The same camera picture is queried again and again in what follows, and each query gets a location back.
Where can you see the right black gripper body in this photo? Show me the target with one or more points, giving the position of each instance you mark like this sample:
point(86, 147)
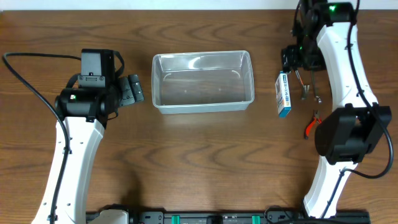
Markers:
point(294, 57)

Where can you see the blue white screwdriver set box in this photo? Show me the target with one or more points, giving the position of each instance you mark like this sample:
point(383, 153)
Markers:
point(283, 95)

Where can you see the clear plastic storage container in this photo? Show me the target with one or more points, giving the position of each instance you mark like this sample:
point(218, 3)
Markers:
point(202, 82)

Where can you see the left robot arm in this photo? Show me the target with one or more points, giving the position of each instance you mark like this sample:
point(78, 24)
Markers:
point(84, 107)

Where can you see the silver metal wrench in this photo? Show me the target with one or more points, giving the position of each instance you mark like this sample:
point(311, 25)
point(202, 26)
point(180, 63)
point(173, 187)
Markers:
point(315, 89)

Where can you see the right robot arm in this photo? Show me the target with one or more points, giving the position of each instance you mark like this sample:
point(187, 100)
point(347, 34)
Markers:
point(327, 40)

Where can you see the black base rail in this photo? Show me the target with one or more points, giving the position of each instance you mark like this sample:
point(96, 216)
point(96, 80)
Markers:
point(273, 215)

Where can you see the red handled pliers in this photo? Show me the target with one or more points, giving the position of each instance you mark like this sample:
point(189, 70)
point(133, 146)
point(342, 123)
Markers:
point(316, 119)

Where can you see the small black handled claw hammer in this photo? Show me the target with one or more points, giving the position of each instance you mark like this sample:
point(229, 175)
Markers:
point(304, 88)

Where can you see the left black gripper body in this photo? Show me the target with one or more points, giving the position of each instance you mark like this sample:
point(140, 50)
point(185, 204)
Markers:
point(125, 96)

